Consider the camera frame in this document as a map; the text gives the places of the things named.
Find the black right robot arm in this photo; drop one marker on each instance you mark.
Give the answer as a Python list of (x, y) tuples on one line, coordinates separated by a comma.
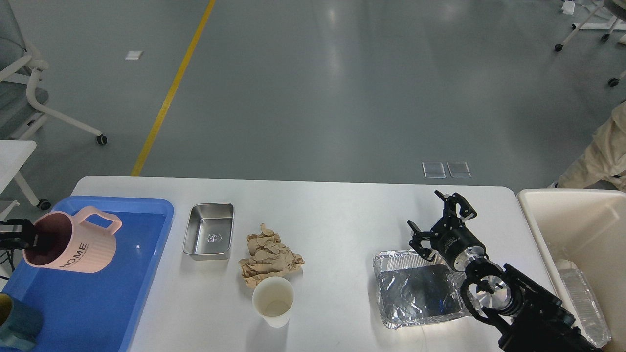
[(529, 317)]

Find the blue plastic tray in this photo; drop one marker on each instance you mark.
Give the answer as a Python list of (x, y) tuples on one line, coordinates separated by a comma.
[(98, 312)]

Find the clear floor plate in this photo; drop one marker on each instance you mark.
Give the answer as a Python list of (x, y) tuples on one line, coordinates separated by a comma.
[(434, 170), (459, 169)]

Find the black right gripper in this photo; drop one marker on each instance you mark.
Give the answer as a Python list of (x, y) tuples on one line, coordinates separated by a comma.
[(455, 243)]

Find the teal yellow cup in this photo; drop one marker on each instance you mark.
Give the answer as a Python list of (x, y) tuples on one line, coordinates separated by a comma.
[(20, 324)]

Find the stainless steel rectangular container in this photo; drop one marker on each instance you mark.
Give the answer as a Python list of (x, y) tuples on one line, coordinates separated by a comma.
[(209, 231)]

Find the white wheeled stand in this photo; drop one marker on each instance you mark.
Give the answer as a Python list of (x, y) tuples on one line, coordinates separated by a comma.
[(617, 11)]

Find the clear floor plate right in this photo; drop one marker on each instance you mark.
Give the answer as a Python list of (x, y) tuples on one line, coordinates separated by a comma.
[(459, 169)]

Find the white side table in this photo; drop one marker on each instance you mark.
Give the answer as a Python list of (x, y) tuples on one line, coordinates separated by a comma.
[(13, 155)]

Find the person in khaki trousers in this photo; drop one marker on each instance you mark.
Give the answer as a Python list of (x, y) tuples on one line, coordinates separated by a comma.
[(603, 160)]

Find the white paper cup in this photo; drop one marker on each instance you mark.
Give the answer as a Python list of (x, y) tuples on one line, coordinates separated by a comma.
[(273, 299)]

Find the pink HOME mug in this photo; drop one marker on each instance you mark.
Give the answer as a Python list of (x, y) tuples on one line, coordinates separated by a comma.
[(84, 242)]

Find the beige plastic bin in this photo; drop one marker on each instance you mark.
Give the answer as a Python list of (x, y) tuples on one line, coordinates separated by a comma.
[(583, 229)]

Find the clear floor plate left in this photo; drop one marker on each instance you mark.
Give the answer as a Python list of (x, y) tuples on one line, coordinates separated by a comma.
[(434, 170)]

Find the crumpled brown paper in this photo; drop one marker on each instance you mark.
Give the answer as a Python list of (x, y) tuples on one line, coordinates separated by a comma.
[(268, 258)]

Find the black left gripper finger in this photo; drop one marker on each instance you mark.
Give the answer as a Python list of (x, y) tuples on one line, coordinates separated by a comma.
[(35, 243), (17, 226)]

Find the aluminium foil tray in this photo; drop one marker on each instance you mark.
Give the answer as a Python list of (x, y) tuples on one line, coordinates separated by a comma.
[(412, 291)]

